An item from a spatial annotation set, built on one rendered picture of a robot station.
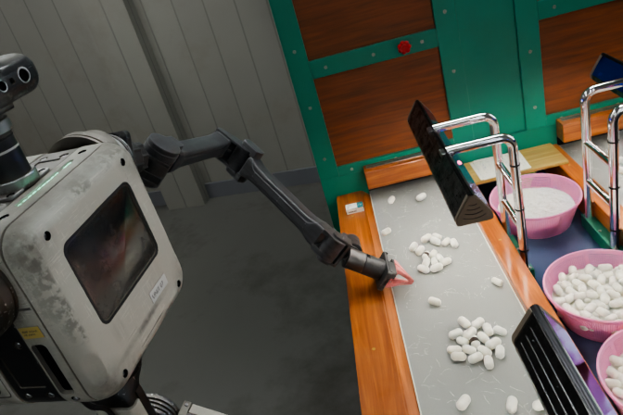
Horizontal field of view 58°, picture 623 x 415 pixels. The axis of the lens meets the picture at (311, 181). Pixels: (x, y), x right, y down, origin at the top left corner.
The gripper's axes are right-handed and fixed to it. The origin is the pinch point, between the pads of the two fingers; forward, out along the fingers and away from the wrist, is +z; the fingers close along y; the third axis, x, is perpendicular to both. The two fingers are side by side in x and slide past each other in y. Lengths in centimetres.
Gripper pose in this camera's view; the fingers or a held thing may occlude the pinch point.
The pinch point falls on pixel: (410, 281)
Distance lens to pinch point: 157.0
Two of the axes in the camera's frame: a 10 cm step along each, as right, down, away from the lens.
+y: 0.0, -4.5, 8.9
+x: -4.1, 8.2, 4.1
